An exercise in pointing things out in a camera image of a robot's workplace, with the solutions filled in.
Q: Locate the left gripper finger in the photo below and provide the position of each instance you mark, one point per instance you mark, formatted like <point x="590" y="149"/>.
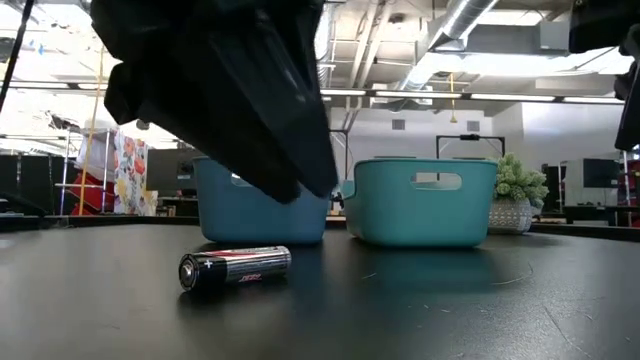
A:
<point x="315" y="150"/>
<point x="260" y="165"/>

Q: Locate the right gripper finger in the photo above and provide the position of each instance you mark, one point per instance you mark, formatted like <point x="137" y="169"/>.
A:
<point x="631" y="110"/>

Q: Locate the blue plastic bin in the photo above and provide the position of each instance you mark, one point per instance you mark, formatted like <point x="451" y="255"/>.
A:
<point x="240" y="220"/>

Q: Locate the teal plastic bin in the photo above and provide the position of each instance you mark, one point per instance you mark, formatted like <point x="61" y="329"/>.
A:
<point x="420" y="215"/>

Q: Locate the ceiling light strip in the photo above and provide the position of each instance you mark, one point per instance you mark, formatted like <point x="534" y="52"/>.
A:
<point x="90" y="86"/>
<point x="512" y="97"/>
<point x="417" y="94"/>
<point x="592" y="100"/>
<point x="342" y="92"/>

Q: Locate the dark desk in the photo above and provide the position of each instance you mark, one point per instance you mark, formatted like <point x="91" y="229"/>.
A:
<point x="600" y="209"/>

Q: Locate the floral cloth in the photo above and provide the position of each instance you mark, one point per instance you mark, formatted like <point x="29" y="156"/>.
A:
<point x="131" y="170"/>

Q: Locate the green succulent in white pot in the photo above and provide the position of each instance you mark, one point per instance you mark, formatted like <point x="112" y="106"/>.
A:
<point x="520" y="185"/>

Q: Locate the white garment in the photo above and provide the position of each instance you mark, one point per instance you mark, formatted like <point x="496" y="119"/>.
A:
<point x="97" y="150"/>

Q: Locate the red cloth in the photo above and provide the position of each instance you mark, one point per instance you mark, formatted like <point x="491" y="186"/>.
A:
<point x="95" y="197"/>

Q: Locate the metal rack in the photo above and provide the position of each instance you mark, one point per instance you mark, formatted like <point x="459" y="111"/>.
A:
<point x="66" y="170"/>

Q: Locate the black stand frame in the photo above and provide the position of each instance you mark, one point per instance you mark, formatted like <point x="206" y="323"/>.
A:
<point x="346" y="150"/>
<point x="470" y="136"/>

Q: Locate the black wall monitor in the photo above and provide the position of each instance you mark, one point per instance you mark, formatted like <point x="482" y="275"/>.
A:
<point x="600" y="172"/>

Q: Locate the grey wall vent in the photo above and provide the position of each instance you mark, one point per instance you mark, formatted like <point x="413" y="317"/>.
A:
<point x="473" y="125"/>
<point x="398" y="124"/>

